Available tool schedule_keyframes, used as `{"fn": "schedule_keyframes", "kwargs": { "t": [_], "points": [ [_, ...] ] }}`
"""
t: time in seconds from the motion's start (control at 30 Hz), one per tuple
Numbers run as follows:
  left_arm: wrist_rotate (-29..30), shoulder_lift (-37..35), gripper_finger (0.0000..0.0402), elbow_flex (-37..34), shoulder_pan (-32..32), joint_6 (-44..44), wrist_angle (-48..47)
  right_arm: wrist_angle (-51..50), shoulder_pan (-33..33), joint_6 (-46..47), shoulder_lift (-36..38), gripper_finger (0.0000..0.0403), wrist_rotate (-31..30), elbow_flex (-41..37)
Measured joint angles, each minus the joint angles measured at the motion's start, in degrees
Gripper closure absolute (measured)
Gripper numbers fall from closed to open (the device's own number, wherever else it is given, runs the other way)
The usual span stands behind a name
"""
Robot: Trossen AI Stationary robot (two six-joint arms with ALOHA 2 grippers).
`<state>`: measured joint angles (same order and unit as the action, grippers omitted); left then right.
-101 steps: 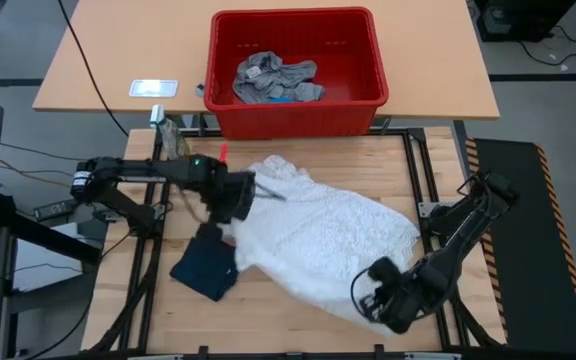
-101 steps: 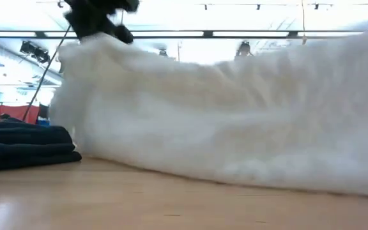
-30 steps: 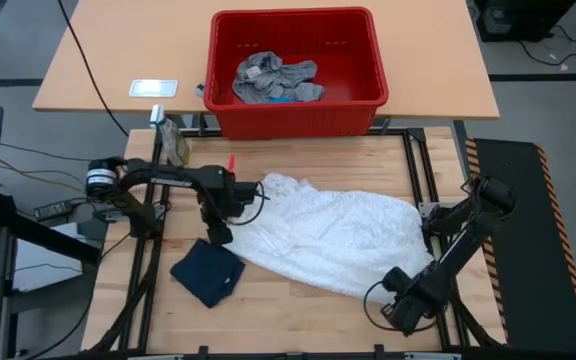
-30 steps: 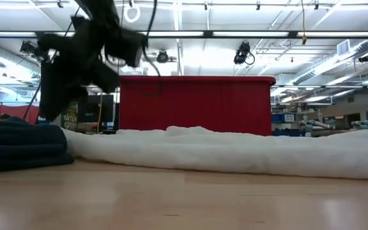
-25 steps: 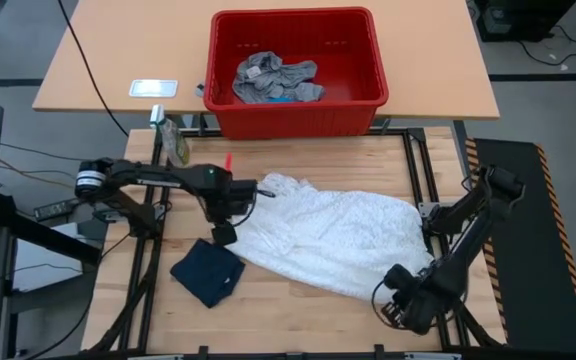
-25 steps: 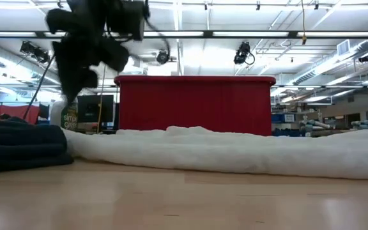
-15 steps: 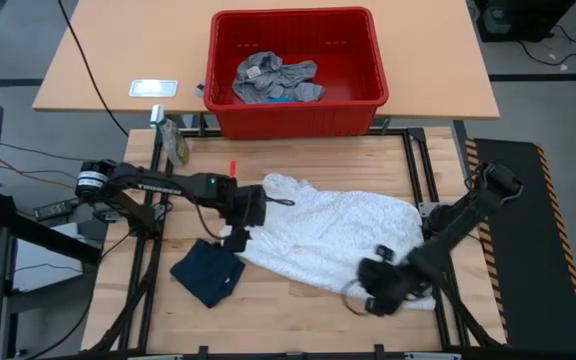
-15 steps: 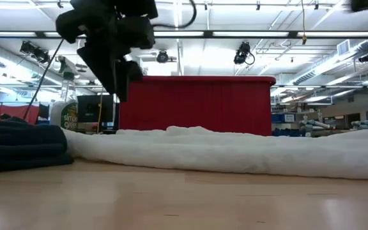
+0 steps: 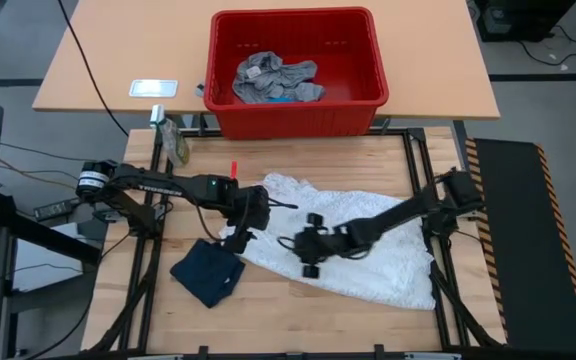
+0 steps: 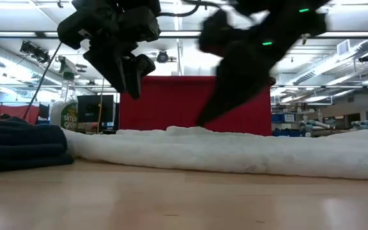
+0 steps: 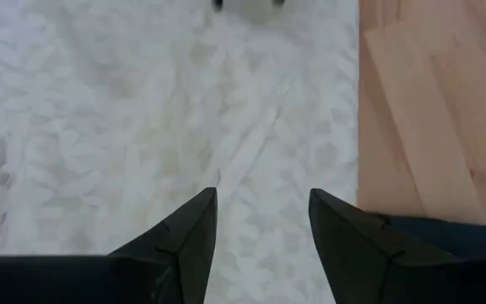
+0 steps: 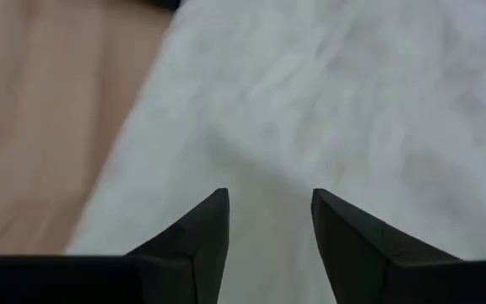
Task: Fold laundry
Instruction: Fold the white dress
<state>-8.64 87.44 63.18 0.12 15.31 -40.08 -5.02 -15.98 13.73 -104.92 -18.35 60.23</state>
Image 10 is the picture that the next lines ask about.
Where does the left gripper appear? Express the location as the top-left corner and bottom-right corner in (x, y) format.
(57, 0), (157, 100)

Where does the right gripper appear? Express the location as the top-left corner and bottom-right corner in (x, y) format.
(196, 10), (288, 127)

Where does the white towel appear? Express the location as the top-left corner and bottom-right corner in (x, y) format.
(63, 125), (368, 181)

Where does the navy blue towel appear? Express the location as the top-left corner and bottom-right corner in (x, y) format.
(0, 118), (75, 174)

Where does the red plastic laundry basket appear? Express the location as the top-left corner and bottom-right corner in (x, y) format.
(119, 75), (273, 137)

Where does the black computer monitor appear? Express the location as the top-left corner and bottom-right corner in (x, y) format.
(77, 95), (114, 132)

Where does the blue storage bin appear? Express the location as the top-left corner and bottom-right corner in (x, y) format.
(270, 113), (297, 123)

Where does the dark blue bin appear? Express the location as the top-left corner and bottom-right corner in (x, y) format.
(272, 128), (306, 138)

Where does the green cleaner spray bottle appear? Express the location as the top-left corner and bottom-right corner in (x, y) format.
(50, 56), (79, 132)

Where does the black hanging device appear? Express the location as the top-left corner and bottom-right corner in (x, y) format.
(19, 40), (51, 64)

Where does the white air vent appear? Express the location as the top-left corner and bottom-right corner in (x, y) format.
(336, 39), (351, 57)

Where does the red cloth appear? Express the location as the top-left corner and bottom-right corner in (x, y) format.
(0, 104), (40, 125)

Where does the round black hanging camera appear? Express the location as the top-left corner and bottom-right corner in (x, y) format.
(156, 50), (169, 64)

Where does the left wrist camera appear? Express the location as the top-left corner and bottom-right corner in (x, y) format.
(119, 5), (162, 43)

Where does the long black cable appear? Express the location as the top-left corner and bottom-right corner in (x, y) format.
(22, 41), (63, 121)

